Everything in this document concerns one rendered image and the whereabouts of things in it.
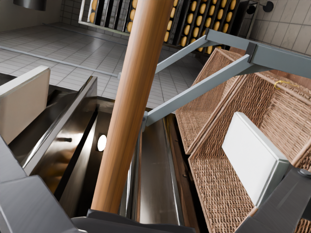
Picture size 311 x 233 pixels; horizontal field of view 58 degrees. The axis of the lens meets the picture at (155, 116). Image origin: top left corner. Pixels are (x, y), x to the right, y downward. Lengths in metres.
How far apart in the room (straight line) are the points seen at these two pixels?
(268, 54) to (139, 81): 0.46
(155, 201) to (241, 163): 0.86
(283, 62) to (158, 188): 0.65
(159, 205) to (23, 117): 0.88
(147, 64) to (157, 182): 0.91
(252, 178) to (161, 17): 0.15
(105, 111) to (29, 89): 1.70
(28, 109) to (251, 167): 0.13
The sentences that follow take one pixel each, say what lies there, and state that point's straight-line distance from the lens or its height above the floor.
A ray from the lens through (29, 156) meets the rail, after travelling 0.88.
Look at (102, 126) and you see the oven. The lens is 1.91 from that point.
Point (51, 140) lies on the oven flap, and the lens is 0.96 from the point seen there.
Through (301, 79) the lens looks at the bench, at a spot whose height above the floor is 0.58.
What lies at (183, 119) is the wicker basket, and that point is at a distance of 1.75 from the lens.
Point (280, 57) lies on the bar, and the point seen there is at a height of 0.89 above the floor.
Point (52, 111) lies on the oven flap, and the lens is 1.57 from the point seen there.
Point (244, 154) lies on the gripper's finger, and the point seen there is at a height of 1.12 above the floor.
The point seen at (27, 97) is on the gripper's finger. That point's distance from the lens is 0.17.
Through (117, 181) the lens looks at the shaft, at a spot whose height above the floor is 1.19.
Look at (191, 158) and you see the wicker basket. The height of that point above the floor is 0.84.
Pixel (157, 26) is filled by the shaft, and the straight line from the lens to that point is 0.24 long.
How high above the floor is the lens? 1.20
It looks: 7 degrees down
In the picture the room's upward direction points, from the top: 77 degrees counter-clockwise
